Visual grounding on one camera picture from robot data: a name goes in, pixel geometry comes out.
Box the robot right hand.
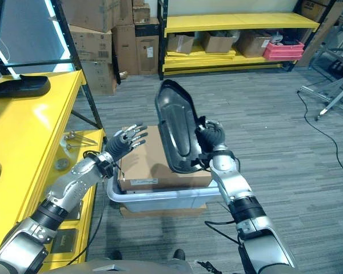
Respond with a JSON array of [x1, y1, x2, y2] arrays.
[[194, 115, 227, 152]]

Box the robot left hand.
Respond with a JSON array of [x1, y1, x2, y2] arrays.
[[105, 122, 149, 163]]

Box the black sole-shaped part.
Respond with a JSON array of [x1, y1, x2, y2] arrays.
[[154, 79, 215, 174], [0, 74, 51, 99]]

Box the brown cardboard box with label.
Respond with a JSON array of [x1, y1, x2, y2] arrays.
[[117, 125, 214, 192]]

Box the grey plastic box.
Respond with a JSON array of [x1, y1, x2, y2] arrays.
[[106, 170, 221, 213]]

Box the plain cardboard box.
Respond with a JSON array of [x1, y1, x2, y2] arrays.
[[79, 61, 118, 96]]

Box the small open cardboard box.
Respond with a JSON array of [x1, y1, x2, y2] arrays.
[[235, 30, 273, 58], [167, 32, 196, 55], [201, 30, 237, 54]]

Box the tall narrow cardboard box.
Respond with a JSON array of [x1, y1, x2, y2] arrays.
[[111, 24, 138, 76]]

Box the cardboard box with black band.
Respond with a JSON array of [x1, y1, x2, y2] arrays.
[[135, 17, 160, 76]]

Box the yellow metal shelf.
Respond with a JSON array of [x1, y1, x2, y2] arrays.
[[0, 70, 107, 272]]

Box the cardboard box with printed label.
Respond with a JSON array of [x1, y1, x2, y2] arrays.
[[69, 25, 113, 64]]

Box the yellow shelf with black posts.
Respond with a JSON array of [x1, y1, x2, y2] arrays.
[[157, 0, 321, 81]]

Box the large cardboard box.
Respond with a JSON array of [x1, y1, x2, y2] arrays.
[[60, 0, 121, 34]]

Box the tall leaning cardboard box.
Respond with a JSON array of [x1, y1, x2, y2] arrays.
[[294, 0, 343, 68]]

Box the metal bolt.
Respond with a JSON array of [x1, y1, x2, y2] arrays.
[[65, 142, 95, 151], [63, 130, 98, 145]]

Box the round metal disc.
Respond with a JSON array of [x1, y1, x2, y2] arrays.
[[55, 158, 70, 172]]

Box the flat cardboard sheet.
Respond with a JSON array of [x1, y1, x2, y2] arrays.
[[119, 202, 209, 220]]

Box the red plastic crate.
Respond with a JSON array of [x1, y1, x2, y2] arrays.
[[262, 41, 305, 62]]

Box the black flat plate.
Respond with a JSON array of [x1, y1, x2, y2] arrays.
[[50, 227, 78, 254]]

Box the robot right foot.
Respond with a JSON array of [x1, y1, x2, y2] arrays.
[[172, 248, 187, 261]]

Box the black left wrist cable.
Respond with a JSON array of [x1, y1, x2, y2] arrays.
[[55, 150, 125, 265]]

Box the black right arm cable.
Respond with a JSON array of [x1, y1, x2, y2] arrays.
[[203, 219, 244, 247]]

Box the black shelf frame with light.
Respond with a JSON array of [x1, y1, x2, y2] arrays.
[[0, 0, 108, 145]]

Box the black floor cable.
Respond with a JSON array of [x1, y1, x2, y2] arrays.
[[296, 81, 343, 183]]

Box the grey metal frame stand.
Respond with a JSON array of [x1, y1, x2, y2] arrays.
[[298, 11, 343, 122]]

